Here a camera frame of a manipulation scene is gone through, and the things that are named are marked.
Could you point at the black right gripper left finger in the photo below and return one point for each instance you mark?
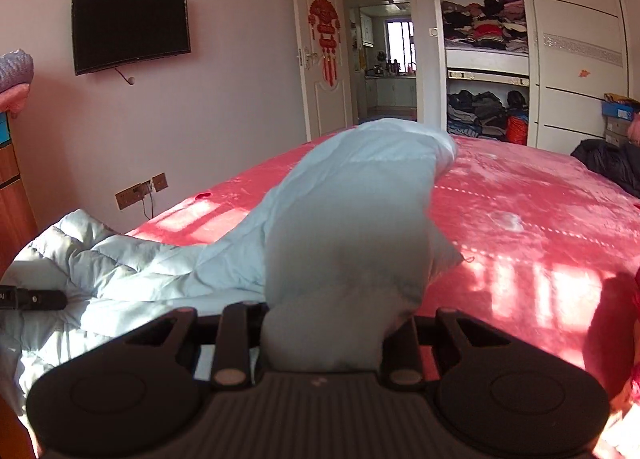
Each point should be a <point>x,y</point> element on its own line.
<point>239,332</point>

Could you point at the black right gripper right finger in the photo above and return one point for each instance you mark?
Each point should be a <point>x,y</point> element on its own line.
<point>401,359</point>

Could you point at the light blue down jacket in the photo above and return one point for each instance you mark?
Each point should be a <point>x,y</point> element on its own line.
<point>341,251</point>

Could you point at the white bedroom door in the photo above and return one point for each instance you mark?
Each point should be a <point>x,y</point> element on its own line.
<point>327,109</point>

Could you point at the clothes pile on shelf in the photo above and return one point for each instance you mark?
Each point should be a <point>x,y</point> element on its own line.
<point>492,24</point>

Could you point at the wooden cabinet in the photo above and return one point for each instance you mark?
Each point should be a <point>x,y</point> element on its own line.
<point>17,223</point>

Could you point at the red heart print bed blanket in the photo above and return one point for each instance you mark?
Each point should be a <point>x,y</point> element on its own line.
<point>550,251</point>

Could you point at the purple folded blanket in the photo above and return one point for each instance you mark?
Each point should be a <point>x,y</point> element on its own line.
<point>16,68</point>

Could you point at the black jacket on bed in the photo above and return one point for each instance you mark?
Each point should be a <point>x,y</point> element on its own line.
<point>618,164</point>

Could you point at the red Chinese knot decoration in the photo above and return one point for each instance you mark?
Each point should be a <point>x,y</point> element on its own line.
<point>325,29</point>

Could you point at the blue cardboard box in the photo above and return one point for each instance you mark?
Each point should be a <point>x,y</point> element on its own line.
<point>620,107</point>

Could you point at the white sliding wardrobe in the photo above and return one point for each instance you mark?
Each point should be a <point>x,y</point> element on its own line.
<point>576,51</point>

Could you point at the brown wall socket panel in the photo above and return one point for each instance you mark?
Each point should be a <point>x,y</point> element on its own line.
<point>138,192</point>

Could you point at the black wall television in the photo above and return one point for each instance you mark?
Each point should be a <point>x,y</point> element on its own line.
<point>108,33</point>

